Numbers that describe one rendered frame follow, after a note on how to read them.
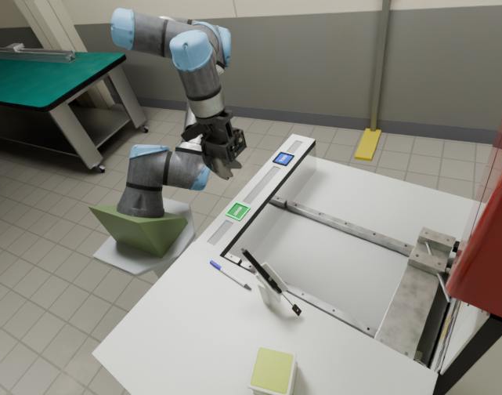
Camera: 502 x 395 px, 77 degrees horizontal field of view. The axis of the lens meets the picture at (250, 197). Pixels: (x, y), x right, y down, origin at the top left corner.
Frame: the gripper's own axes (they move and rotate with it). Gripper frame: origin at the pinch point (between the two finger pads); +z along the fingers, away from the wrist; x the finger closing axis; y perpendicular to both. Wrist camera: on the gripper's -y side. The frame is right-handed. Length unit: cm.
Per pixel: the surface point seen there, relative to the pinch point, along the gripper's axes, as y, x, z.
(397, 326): 50, -6, 23
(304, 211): 12.7, 17.0, 25.8
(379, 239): 37.3, 17.0, 25.8
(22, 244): -204, -45, 111
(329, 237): 23.6, 12.8, 28.6
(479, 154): 56, 178, 111
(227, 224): 0.5, -5.1, 15.0
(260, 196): 3.2, 8.2, 14.6
